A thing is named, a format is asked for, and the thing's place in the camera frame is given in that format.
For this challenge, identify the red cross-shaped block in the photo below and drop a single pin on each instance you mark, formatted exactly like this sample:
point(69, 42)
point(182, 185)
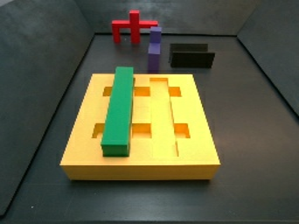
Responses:
point(134, 24)

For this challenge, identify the purple notched block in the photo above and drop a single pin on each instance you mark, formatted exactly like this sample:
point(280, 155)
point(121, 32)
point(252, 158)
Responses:
point(154, 49)

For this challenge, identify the black notched block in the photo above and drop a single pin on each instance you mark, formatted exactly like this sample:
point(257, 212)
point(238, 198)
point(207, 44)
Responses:
point(191, 55)

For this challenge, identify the yellow slotted board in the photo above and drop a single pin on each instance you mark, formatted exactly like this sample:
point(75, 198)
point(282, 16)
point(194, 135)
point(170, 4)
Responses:
point(171, 145)

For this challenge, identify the green long block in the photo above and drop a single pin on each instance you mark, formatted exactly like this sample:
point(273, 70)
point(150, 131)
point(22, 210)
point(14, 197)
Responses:
point(115, 140)

